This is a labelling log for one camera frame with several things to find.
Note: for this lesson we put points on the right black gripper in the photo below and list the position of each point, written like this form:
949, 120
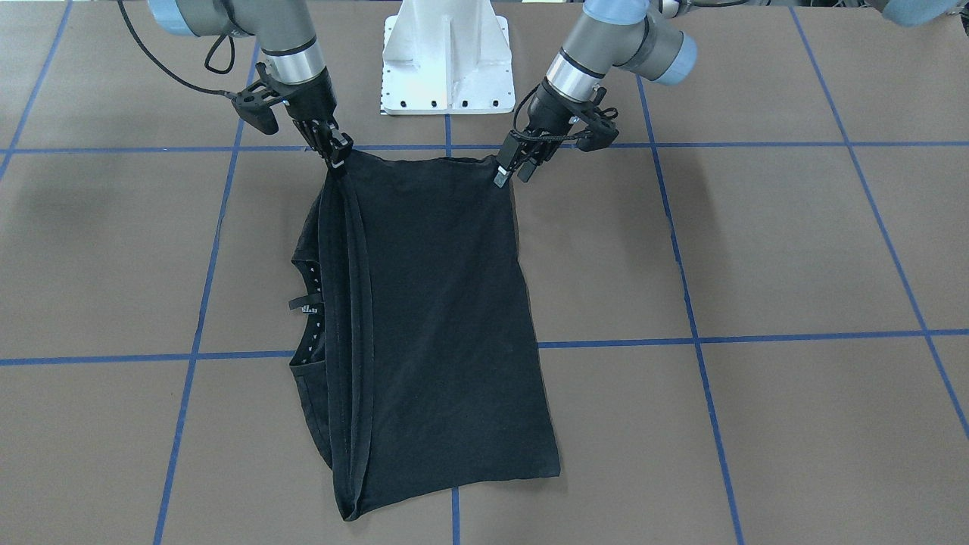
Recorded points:
309, 97

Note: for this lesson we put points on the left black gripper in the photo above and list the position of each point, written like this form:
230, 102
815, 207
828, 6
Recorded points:
546, 111

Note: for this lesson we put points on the black printed t-shirt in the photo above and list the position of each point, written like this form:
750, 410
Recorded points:
418, 369

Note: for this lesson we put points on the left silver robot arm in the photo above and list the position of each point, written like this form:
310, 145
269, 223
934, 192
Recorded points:
632, 36

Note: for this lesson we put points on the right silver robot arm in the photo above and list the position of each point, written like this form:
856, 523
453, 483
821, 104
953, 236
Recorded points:
294, 70

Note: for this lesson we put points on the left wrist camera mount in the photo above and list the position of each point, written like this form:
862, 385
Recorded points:
600, 129

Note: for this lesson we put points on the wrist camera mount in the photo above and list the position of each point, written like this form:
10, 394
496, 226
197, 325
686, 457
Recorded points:
254, 104
600, 129

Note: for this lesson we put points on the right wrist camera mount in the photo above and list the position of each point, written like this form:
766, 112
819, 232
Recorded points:
254, 104

